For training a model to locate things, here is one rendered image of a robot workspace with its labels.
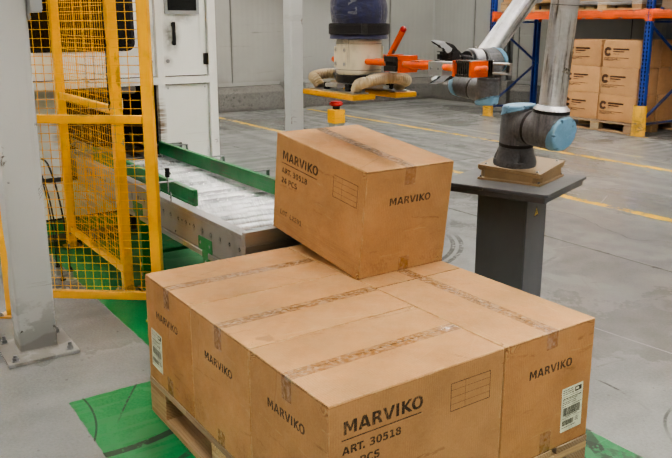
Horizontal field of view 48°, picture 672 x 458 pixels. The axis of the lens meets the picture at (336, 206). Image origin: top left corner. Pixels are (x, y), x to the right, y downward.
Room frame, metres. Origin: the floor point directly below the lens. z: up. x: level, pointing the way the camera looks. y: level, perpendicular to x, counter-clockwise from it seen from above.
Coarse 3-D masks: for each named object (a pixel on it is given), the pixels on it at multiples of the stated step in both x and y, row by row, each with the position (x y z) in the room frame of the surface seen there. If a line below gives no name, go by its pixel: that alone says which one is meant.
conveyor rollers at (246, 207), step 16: (128, 160) 4.93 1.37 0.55; (144, 160) 4.98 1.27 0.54; (160, 160) 4.95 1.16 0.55; (176, 160) 4.93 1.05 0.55; (176, 176) 4.44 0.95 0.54; (192, 176) 4.41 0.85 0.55; (208, 176) 4.45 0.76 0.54; (208, 192) 3.97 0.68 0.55; (224, 192) 4.02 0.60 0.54; (240, 192) 3.98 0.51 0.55; (256, 192) 4.02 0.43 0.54; (208, 208) 3.60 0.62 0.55; (224, 208) 3.62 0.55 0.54; (240, 208) 3.67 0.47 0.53; (256, 208) 3.62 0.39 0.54; (272, 208) 3.67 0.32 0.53; (240, 224) 3.29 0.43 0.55; (256, 224) 3.32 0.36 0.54; (272, 224) 3.36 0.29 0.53
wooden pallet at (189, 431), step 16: (160, 384) 2.55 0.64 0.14; (160, 400) 2.54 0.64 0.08; (176, 400) 2.42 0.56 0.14; (160, 416) 2.55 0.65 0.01; (176, 416) 2.52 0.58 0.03; (192, 416) 2.31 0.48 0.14; (176, 432) 2.43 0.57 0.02; (192, 432) 2.42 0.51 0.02; (208, 432) 2.21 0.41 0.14; (192, 448) 2.32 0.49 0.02; (208, 448) 2.32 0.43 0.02; (224, 448) 2.12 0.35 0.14; (560, 448) 2.13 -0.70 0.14; (576, 448) 2.17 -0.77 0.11
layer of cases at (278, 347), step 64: (256, 256) 2.83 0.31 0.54; (320, 256) 2.83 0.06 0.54; (192, 320) 2.28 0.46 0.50; (256, 320) 2.17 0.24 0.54; (320, 320) 2.17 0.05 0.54; (384, 320) 2.17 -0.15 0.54; (448, 320) 2.17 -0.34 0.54; (512, 320) 2.17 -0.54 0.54; (576, 320) 2.17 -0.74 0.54; (192, 384) 2.30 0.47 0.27; (256, 384) 1.93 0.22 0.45; (320, 384) 1.75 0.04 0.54; (384, 384) 1.75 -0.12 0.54; (448, 384) 1.85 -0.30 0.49; (512, 384) 2.00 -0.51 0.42; (576, 384) 2.16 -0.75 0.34; (256, 448) 1.94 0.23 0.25; (320, 448) 1.66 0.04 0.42; (384, 448) 1.73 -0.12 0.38; (448, 448) 1.86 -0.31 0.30; (512, 448) 2.01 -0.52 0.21
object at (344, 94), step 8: (312, 88) 2.92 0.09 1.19; (320, 88) 2.90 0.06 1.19; (328, 88) 2.89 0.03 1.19; (336, 88) 2.90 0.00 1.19; (328, 96) 2.80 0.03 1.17; (336, 96) 2.76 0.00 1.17; (344, 96) 2.71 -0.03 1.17; (352, 96) 2.67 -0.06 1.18; (360, 96) 2.69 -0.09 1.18; (368, 96) 2.71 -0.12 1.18
